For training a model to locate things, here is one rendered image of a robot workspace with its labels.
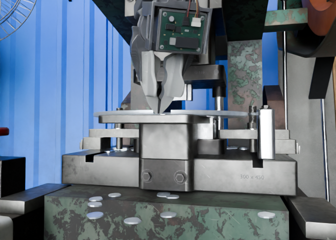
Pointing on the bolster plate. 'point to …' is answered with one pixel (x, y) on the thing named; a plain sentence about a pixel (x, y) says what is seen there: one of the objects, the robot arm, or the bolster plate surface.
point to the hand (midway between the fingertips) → (157, 103)
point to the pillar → (219, 110)
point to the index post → (266, 133)
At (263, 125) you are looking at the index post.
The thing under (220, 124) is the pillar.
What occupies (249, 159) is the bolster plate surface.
